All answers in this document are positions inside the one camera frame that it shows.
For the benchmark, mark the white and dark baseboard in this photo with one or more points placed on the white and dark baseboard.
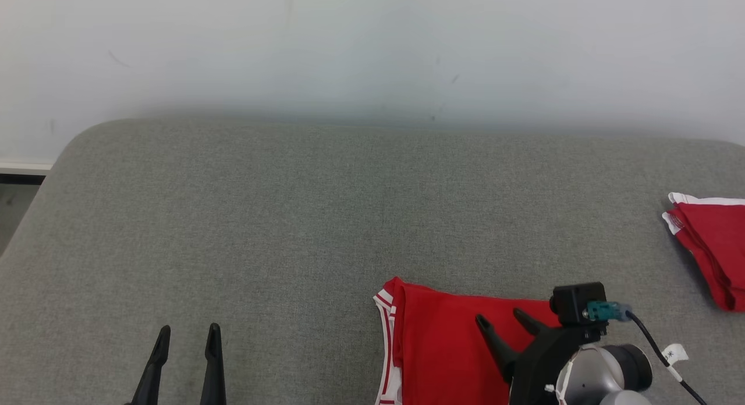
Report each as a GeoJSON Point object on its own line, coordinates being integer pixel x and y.
{"type": "Point", "coordinates": [23, 171]}

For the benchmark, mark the red shorts with white stripe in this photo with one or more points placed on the red shorts with white stripe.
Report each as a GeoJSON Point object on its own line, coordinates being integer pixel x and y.
{"type": "Point", "coordinates": [713, 248]}

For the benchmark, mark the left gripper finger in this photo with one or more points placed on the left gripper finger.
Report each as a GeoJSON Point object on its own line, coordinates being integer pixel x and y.
{"type": "Point", "coordinates": [152, 370]}
{"type": "Point", "coordinates": [213, 370]}

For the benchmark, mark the red jersey with white trim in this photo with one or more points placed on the red jersey with white trim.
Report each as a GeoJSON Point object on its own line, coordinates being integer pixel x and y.
{"type": "Point", "coordinates": [442, 347]}

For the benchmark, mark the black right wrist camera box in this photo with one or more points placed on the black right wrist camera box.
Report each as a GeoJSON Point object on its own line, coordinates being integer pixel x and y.
{"type": "Point", "coordinates": [576, 303]}

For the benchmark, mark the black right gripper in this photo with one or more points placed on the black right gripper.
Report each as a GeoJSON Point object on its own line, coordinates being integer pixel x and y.
{"type": "Point", "coordinates": [538, 364]}

